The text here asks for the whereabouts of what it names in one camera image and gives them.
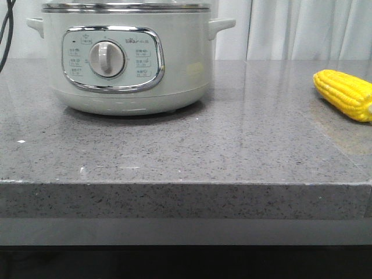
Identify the yellow corn cob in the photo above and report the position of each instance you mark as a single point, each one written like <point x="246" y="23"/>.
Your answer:
<point x="349" y="94"/>

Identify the glass pot lid with knob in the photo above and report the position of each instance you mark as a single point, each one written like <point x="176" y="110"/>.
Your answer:
<point x="124" y="6"/>

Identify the pale green electric cooking pot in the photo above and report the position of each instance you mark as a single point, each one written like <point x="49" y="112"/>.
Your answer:
<point x="127" y="69"/>

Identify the white pleated curtain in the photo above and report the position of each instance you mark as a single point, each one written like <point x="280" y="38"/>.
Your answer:
<point x="264" y="30"/>

